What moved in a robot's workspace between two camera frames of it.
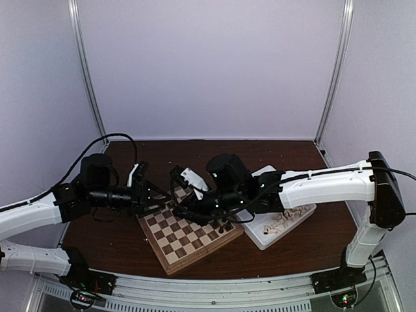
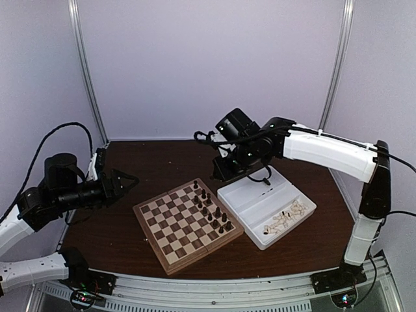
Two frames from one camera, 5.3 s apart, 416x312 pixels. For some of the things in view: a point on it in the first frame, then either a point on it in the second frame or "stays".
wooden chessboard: [175, 240] stays
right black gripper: [197, 216] → [225, 174]
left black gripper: [140, 199] → [109, 196]
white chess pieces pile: [283, 218] stays
